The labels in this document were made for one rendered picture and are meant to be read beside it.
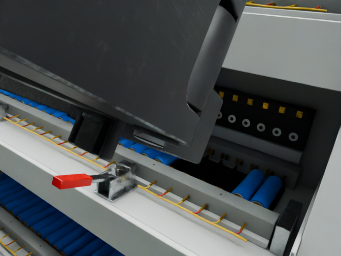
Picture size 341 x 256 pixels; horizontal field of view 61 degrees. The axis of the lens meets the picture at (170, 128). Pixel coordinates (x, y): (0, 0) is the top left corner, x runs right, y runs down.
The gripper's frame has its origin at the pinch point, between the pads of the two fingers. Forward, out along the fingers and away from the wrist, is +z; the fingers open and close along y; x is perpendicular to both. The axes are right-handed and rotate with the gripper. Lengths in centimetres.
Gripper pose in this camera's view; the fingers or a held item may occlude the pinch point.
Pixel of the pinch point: (128, 94)
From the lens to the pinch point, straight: 10.9
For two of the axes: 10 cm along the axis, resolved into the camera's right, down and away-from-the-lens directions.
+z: 4.4, 2.4, 8.7
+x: -3.6, 9.3, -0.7
